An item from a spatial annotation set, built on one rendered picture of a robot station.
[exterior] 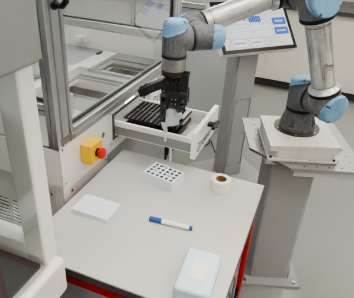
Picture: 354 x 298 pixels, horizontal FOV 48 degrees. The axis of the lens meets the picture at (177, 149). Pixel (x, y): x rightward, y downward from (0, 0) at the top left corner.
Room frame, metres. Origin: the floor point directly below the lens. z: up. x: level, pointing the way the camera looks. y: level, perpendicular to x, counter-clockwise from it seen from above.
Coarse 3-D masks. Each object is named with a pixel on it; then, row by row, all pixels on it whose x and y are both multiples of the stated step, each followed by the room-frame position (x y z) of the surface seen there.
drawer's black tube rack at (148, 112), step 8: (144, 104) 1.52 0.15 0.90; (152, 104) 1.53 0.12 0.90; (128, 112) 1.43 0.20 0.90; (136, 112) 1.45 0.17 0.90; (144, 112) 1.44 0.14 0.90; (152, 112) 1.45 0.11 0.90; (128, 120) 1.40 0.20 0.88; (136, 120) 1.37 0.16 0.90; (144, 120) 1.37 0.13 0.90; (152, 120) 1.38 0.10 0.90; (160, 128) 1.37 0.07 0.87; (168, 128) 1.37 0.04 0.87
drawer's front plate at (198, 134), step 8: (208, 112) 1.42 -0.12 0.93; (216, 112) 1.47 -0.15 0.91; (208, 120) 1.37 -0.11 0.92; (216, 120) 1.49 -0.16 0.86; (200, 128) 1.28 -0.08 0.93; (208, 128) 1.38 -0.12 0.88; (192, 136) 1.23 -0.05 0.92; (200, 136) 1.28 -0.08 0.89; (208, 136) 1.39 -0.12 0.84; (192, 144) 1.23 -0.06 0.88; (200, 144) 1.29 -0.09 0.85; (192, 152) 1.23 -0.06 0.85
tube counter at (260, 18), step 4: (252, 16) 2.35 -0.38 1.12; (256, 16) 2.36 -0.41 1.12; (260, 16) 2.37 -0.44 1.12; (264, 16) 2.38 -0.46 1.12; (244, 20) 2.30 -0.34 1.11; (248, 20) 2.31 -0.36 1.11; (252, 20) 2.33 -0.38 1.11; (256, 20) 2.34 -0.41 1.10; (260, 20) 2.35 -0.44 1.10; (264, 20) 2.36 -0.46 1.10; (268, 20) 2.38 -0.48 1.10
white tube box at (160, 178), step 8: (152, 168) 1.19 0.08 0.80; (160, 168) 1.20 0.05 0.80; (168, 168) 1.20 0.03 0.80; (144, 176) 1.16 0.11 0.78; (152, 176) 1.14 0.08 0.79; (160, 176) 1.15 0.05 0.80; (176, 176) 1.16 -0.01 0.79; (160, 184) 1.13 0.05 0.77; (168, 184) 1.11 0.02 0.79; (176, 184) 1.13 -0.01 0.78
